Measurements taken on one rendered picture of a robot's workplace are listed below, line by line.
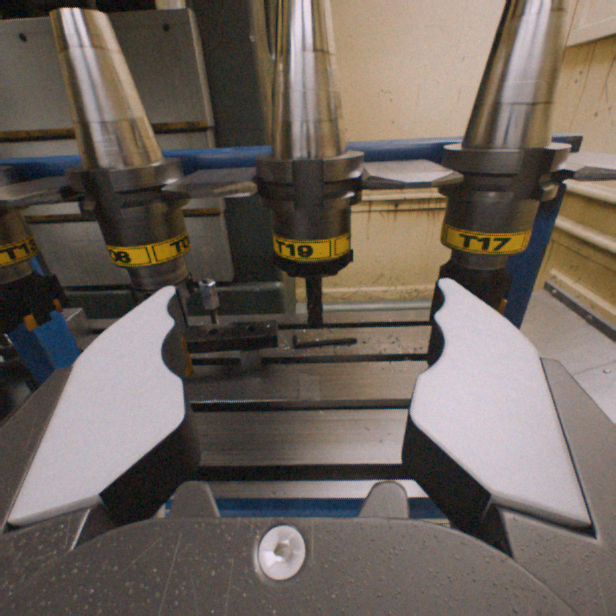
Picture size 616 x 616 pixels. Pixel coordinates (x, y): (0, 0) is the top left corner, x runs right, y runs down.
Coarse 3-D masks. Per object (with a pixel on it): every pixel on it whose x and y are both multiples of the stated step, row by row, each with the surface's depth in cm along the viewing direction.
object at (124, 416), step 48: (144, 336) 9; (96, 384) 7; (144, 384) 7; (48, 432) 6; (96, 432) 6; (144, 432) 6; (192, 432) 7; (48, 480) 6; (96, 480) 6; (144, 480) 6
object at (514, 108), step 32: (512, 0) 15; (544, 0) 15; (512, 32) 15; (544, 32) 15; (512, 64) 16; (544, 64) 15; (480, 96) 17; (512, 96) 16; (544, 96) 16; (480, 128) 17; (512, 128) 16; (544, 128) 16
